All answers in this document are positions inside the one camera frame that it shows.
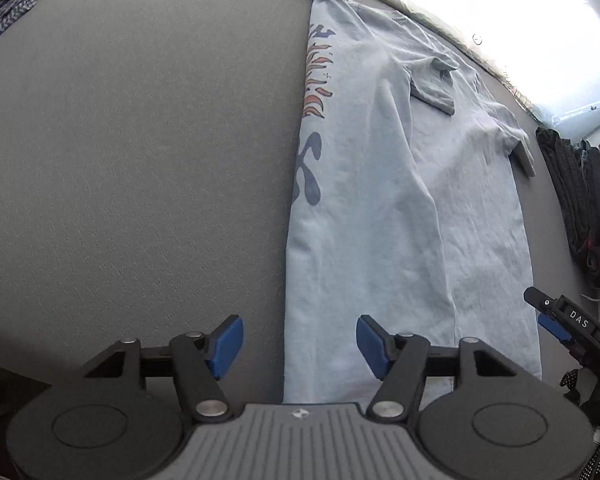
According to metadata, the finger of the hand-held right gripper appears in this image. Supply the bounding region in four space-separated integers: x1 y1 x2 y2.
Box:
524 286 563 317
536 311 579 350

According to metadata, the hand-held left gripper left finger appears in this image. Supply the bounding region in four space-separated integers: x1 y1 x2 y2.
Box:
55 315 245 423

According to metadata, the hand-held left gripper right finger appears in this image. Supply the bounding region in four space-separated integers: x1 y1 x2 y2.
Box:
356 315 547 423

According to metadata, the light blue t-shirt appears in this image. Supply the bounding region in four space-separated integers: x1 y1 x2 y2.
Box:
282 0 543 405

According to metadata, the person's right hand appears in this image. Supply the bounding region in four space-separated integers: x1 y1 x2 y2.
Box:
560 367 600 480

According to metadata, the dark blue folded garment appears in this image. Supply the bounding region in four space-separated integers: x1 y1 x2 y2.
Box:
577 140 600 288

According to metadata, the black folded garment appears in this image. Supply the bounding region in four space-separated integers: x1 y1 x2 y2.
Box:
536 127 597 261

